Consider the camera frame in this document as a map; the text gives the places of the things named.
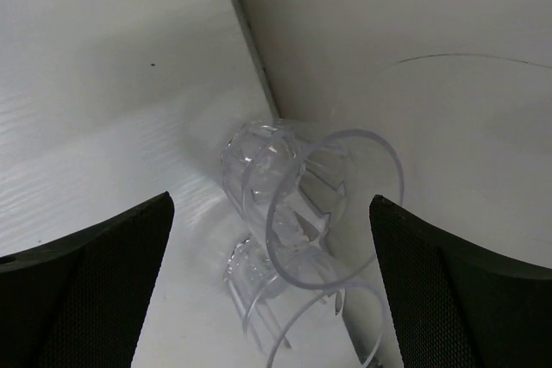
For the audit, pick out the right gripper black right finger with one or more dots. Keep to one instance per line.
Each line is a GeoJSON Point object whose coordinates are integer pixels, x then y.
{"type": "Point", "coordinates": [457, 304]}

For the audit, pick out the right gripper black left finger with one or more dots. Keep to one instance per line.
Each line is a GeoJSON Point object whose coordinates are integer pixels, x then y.
{"type": "Point", "coordinates": [81, 300]}

